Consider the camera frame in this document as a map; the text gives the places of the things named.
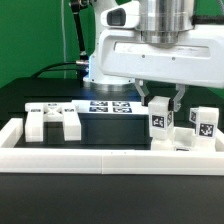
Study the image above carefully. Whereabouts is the white flat tag board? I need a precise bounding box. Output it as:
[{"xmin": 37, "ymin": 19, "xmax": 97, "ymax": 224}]
[{"xmin": 72, "ymin": 100, "xmax": 148, "ymax": 115}]

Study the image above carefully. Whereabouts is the white chair seat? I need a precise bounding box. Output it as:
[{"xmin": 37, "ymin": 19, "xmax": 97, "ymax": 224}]
[{"xmin": 151, "ymin": 127, "xmax": 196, "ymax": 151}]

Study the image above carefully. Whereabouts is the white tagged cube right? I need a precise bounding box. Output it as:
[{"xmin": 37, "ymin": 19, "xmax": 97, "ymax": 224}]
[{"xmin": 189, "ymin": 108, "xmax": 199, "ymax": 124}]

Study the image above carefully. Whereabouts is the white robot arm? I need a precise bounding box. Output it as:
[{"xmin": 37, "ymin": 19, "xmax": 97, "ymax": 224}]
[{"xmin": 70, "ymin": 0, "xmax": 224, "ymax": 111}]

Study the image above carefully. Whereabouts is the white U-shaped boundary fence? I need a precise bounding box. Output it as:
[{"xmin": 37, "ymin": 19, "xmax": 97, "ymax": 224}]
[{"xmin": 0, "ymin": 118, "xmax": 224, "ymax": 176}]

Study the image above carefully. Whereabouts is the black cable bundle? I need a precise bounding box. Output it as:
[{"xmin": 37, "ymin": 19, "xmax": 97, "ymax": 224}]
[{"xmin": 31, "ymin": 60, "xmax": 88, "ymax": 80}]

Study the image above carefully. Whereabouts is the white chair back frame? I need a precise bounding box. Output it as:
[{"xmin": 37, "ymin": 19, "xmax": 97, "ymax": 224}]
[{"xmin": 25, "ymin": 102, "xmax": 81, "ymax": 142}]

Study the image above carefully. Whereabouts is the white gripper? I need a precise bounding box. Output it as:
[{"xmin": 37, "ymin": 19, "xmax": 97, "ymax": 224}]
[{"xmin": 98, "ymin": 0, "xmax": 224, "ymax": 112}]

